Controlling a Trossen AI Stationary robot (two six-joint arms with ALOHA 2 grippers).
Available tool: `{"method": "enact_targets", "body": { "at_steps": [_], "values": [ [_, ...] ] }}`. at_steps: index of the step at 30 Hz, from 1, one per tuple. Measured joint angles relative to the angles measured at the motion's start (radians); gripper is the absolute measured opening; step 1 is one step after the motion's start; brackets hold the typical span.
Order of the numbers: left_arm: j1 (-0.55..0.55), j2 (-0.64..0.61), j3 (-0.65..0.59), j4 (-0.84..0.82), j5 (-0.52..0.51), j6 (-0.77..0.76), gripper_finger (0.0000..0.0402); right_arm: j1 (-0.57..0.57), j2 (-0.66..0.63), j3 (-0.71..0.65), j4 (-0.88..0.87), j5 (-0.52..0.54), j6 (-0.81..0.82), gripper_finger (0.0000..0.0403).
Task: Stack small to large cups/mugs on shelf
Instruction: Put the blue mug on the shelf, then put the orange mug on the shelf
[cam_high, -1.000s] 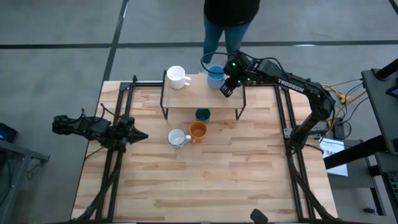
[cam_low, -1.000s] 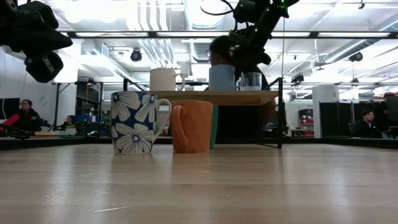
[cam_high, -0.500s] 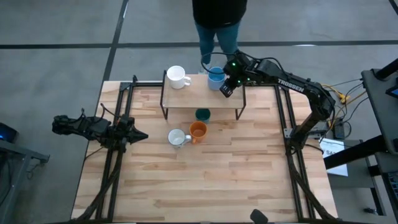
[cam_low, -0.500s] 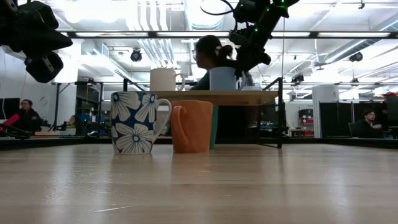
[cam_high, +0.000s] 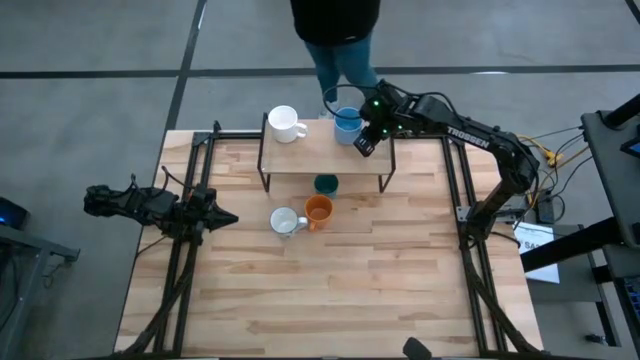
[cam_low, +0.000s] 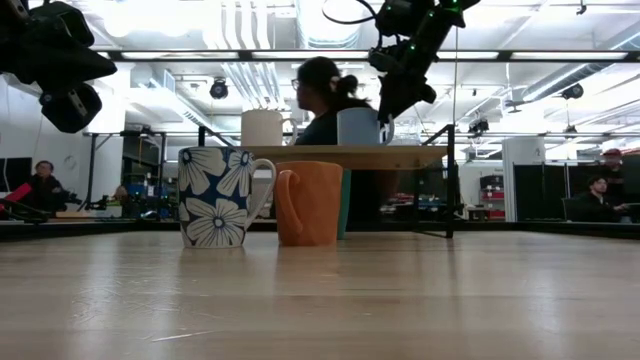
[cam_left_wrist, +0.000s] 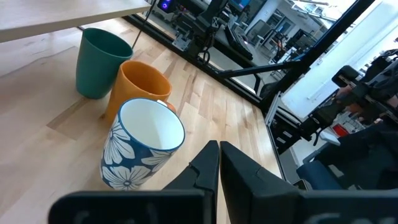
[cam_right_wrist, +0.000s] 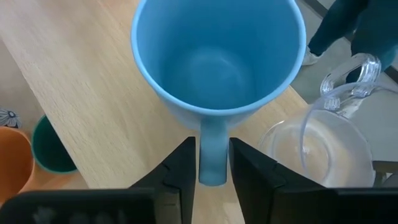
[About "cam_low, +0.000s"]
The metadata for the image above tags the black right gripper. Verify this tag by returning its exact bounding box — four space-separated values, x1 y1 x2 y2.
378 69 437 137

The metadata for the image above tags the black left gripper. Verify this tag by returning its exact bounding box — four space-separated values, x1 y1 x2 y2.
0 44 119 134

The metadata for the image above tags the light blue ribbed mug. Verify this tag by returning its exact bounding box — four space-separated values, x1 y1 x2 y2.
335 106 396 147

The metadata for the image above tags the green handleless cup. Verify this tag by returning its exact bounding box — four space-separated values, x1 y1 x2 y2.
335 168 353 241

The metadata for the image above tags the orange faceted mug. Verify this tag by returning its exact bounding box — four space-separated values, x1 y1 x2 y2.
273 160 345 247

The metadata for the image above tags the white ribbed mug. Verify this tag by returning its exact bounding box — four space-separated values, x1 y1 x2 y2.
240 108 300 148

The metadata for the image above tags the blue white floral mug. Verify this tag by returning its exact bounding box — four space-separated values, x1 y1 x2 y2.
177 146 277 250

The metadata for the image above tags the wooden shelf with black legs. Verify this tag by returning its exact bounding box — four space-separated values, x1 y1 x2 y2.
197 123 457 240

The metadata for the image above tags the red storage shelf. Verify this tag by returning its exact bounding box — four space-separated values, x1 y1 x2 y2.
478 173 506 220

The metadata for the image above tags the person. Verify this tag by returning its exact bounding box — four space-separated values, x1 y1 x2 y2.
292 55 401 232
22 159 70 215
598 147 640 222
571 175 629 224

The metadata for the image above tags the overhead light bar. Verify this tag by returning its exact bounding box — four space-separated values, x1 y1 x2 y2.
97 48 640 64

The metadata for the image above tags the black monitor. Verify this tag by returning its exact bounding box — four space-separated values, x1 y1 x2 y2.
0 156 33 194

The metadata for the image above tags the red flat object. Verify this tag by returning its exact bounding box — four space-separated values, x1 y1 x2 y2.
0 182 33 205

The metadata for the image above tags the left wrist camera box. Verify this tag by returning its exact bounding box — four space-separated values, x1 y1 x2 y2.
27 1 96 47

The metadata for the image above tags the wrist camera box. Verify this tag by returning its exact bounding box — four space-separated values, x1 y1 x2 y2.
27 1 96 47
368 45 401 71

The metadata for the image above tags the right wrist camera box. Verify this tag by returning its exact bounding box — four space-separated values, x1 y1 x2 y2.
368 45 401 71

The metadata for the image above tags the background black rig frame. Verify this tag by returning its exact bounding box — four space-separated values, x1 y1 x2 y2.
82 129 169 221

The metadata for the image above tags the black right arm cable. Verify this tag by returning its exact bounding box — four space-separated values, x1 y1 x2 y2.
321 0 382 26

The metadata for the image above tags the black partition wall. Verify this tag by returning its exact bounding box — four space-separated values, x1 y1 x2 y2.
513 160 640 222

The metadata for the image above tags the black aluminium table frame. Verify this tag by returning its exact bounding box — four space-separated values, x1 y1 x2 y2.
0 218 640 242

